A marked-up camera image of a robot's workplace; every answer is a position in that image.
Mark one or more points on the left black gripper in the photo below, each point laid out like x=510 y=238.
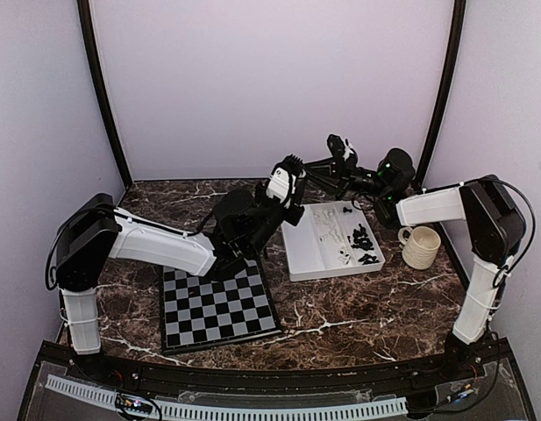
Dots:
x=296 y=216

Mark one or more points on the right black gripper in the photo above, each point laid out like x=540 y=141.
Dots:
x=340 y=175

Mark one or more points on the white plastic compartment tray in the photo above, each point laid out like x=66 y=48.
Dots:
x=305 y=262

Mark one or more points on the black grey chessboard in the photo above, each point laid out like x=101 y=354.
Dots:
x=197 y=314

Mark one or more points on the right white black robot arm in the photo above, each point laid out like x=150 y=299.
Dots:
x=499 y=234

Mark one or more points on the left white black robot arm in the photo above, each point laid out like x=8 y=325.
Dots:
x=245 y=221

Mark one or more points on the pile of white chess pieces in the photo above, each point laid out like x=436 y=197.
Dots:
x=331 y=239

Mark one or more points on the pile of black chess pieces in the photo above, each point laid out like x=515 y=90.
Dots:
x=360 y=240

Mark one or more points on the cream ribbed mug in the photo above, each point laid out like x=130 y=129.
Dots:
x=420 y=246

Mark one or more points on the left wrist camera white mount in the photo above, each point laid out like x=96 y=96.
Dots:
x=287 y=182

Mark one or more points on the right black frame post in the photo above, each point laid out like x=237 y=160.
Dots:
x=444 y=88

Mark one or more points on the black frame post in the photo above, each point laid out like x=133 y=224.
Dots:
x=444 y=88
x=102 y=96

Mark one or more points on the white slotted cable duct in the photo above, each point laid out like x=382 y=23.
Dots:
x=140 y=408

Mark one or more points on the black front rail base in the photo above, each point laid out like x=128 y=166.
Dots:
x=488 y=387

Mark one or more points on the left black frame post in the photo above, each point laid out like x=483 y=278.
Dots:
x=102 y=96

